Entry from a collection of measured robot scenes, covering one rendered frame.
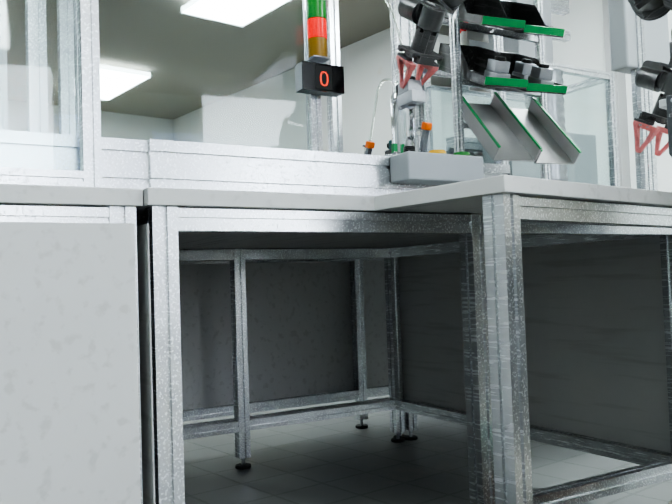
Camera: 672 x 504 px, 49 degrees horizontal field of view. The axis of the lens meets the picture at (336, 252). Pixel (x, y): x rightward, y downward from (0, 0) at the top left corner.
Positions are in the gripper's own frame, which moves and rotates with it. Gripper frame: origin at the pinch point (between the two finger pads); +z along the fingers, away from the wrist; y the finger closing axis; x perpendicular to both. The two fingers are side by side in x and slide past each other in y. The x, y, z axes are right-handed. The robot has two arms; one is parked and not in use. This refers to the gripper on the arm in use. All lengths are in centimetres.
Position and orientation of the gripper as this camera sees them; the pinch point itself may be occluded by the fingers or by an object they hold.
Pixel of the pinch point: (410, 85)
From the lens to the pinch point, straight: 191.3
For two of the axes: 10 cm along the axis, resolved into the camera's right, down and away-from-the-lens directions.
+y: -8.5, 0.2, -5.2
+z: -2.6, 8.5, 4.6
